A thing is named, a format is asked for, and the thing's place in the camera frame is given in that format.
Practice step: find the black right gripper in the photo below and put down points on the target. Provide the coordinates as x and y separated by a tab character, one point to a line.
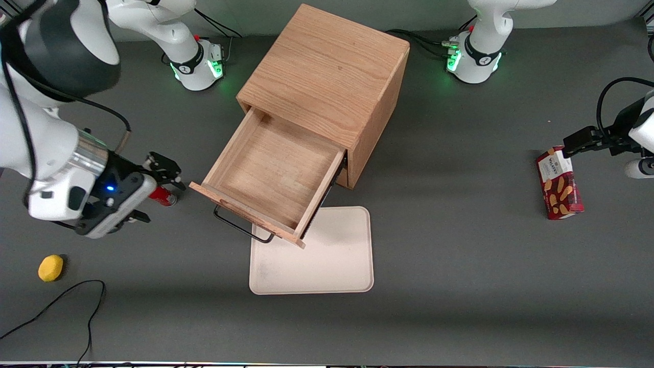
119	166

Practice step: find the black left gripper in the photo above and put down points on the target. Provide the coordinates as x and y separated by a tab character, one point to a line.
617	130

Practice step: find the wooden drawer with scratched front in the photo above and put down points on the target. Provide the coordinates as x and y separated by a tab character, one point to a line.
276	168

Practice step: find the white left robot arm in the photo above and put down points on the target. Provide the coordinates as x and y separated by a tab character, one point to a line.
485	56

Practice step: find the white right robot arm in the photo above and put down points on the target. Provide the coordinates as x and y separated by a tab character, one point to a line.
41	143

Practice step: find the wooden drawer with clean front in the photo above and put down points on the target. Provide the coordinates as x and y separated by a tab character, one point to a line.
343	180

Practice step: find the oak wooden drawer cabinet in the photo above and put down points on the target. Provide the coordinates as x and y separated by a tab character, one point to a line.
332	66

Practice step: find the small red bottle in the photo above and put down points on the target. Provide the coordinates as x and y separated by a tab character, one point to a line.
163	197

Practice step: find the red shortbread cookie box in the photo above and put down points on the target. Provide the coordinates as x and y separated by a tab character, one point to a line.
559	189

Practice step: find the yellow lemon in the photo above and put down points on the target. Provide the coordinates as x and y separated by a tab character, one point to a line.
50	268

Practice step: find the beige rectangular plastic tray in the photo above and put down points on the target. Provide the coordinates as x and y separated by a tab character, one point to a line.
327	260

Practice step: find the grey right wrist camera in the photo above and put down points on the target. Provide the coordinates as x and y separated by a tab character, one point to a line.
127	207

